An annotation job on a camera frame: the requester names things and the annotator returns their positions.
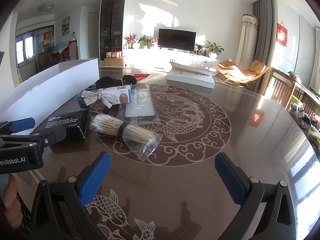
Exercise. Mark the phone case in clear bag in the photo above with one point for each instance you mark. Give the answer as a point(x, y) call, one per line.
point(141, 110)

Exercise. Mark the white interior door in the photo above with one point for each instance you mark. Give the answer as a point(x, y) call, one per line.
point(93, 36)

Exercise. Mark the wooden slatted chair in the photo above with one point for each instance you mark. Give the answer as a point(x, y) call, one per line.
point(282, 87)

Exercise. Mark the red flowers in vase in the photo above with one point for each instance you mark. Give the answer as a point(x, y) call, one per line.
point(130, 40)

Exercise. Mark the blue mesh food cover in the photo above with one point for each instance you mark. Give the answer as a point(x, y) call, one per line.
point(59, 47)

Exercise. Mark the white flat box with lid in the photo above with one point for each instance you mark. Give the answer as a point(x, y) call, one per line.
point(190, 78)

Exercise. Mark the white sheer curtain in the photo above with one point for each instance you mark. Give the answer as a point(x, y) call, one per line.
point(315, 62)

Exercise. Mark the covered standing air conditioner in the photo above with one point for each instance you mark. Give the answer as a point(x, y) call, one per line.
point(246, 40)

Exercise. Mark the rhinestone bow hair clip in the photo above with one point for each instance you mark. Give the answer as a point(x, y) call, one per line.
point(97, 98)

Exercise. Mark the brown cardboard box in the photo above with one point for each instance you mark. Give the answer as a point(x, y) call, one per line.
point(115, 62)

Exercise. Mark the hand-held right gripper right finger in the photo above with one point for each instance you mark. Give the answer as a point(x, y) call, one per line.
point(230, 180)

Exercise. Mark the black knit cloth bundle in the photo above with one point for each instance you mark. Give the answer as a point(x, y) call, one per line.
point(110, 81)

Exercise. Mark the grey curtain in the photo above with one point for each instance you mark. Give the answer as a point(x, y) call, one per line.
point(262, 42)

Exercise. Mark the orange lounge chair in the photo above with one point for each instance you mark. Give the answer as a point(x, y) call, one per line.
point(255, 70)

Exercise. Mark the framed wall painting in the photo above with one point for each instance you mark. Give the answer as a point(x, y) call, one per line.
point(65, 25)

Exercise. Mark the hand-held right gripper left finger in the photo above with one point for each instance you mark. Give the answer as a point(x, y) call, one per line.
point(96, 180)

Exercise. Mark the large potted green plant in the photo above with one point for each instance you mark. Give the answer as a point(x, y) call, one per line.
point(213, 48)

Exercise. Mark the black flat television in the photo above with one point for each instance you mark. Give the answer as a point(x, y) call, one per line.
point(177, 39)

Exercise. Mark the cotton swab bundle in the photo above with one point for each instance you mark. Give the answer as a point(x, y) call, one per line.
point(117, 127)

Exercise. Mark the dark glass display cabinet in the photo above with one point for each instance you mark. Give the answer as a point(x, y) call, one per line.
point(112, 22)

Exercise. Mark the blue and white slim box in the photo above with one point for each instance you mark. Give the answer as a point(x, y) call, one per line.
point(122, 92)

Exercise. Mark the round ceiling lamp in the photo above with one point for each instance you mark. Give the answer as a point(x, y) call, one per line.
point(46, 7)

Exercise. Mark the white television cabinet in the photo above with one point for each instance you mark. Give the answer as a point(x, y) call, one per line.
point(180, 58)

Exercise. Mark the black printed box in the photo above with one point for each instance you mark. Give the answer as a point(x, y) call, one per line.
point(62, 127)

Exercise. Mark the red door poster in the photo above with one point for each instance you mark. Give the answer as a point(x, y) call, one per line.
point(48, 38)

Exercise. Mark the red wall hanging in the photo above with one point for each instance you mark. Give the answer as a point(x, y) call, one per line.
point(281, 35)

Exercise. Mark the large white cardboard box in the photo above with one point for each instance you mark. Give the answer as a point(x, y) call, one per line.
point(50, 85)

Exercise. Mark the small potted green plant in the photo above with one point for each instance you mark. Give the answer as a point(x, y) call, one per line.
point(198, 48)

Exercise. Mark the person's left hand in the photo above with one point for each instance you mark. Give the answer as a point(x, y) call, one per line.
point(11, 200)

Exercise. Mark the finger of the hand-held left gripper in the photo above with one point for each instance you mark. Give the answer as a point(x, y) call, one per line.
point(22, 125)
point(47, 140)

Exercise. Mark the red envelope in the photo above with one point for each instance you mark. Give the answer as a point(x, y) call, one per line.
point(141, 76)

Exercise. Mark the bushy green potted plant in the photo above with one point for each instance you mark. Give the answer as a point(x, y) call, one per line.
point(145, 40)

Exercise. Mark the cluttered side shelf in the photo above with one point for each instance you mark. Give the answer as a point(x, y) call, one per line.
point(306, 115)

